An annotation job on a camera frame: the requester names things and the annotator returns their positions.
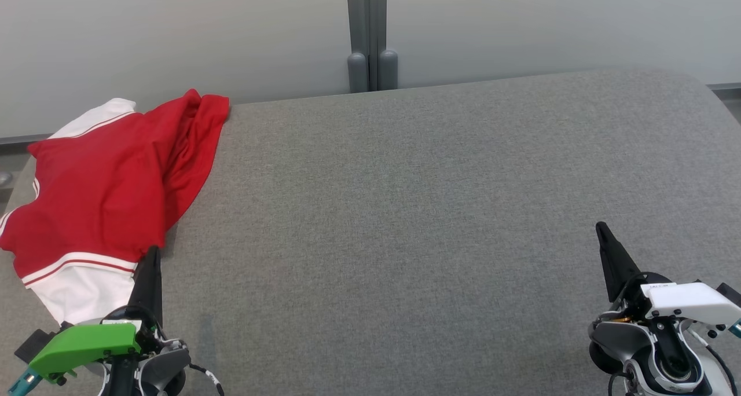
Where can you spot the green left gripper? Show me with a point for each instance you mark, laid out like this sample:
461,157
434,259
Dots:
81,344

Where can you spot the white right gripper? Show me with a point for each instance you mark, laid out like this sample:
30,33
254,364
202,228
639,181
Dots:
689,300

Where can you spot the red shirt with white sleeves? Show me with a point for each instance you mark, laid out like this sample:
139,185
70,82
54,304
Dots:
87,199

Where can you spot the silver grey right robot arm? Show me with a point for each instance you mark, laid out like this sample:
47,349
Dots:
671,373

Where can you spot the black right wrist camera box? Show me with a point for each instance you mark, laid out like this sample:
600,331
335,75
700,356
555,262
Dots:
730,294

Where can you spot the teal right camera connector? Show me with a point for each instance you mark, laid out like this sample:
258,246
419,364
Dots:
736,328

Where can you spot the teal camera connector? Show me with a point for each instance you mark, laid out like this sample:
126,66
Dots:
23,383
736,328

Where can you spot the teal left camera connector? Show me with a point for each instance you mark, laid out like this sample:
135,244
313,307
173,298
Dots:
23,383

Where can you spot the grey cylinder post foot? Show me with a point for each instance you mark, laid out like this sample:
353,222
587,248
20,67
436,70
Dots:
358,72
388,69

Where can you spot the grey partition post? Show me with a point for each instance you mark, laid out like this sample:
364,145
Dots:
367,14

